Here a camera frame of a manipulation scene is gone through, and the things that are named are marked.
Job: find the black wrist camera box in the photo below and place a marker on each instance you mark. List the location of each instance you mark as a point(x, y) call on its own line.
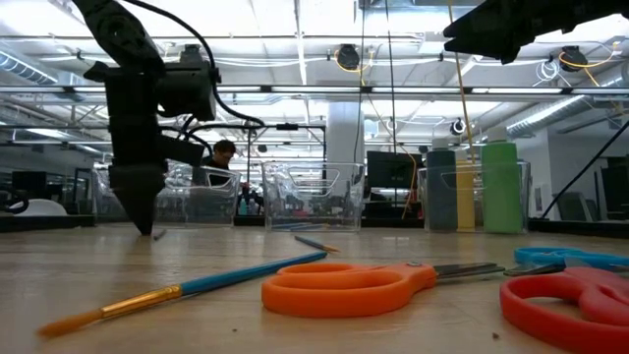
point(189, 91)

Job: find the clear plastic bin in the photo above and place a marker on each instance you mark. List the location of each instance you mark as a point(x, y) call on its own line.
point(526, 206)
point(211, 206)
point(314, 206)

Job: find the person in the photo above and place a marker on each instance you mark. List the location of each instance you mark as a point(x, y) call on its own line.
point(223, 152)

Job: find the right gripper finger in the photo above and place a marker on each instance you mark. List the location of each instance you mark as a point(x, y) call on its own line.
point(486, 19)
point(501, 46)

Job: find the yellow paint bottle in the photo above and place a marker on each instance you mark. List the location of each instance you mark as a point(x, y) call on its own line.
point(466, 196)

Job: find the black background station frame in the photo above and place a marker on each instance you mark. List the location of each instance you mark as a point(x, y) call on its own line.
point(287, 127)

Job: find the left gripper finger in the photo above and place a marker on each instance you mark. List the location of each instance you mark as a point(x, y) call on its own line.
point(138, 196)

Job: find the green paint bottle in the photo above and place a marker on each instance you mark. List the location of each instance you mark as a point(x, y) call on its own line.
point(501, 187)

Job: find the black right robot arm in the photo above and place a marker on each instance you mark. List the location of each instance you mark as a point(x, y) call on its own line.
point(604, 10)

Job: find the blue scissors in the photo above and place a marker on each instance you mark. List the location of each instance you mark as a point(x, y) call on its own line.
point(604, 259)

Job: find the grey office chair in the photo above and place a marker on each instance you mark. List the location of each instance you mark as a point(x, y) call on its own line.
point(572, 206)

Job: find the dark grey paint bottle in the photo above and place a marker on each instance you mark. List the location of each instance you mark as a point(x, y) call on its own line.
point(440, 196)

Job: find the orange scissors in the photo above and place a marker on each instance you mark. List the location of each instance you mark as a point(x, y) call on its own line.
point(422, 277)

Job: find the red scissors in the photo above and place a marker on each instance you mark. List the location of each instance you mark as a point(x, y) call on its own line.
point(604, 290)

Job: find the black background monitor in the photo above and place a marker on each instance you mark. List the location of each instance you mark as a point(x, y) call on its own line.
point(393, 172)

